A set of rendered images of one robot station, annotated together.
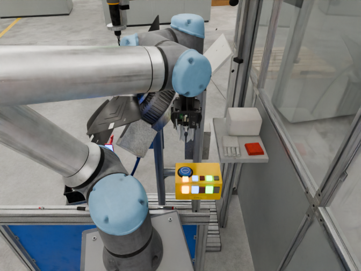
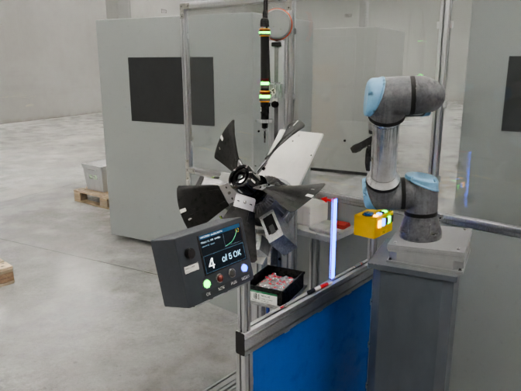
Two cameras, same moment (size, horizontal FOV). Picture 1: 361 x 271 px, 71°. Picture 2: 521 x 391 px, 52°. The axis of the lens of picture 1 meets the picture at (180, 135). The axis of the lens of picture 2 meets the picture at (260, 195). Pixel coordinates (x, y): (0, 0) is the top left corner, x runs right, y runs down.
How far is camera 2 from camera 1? 196 cm
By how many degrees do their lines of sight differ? 50
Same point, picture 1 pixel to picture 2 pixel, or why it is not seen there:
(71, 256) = not seen: outside the picture
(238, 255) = not seen: hidden behind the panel
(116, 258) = (433, 219)
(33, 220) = (281, 325)
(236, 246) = not seen: hidden behind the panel
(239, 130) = (315, 217)
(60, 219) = (300, 313)
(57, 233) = (287, 349)
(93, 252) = (405, 243)
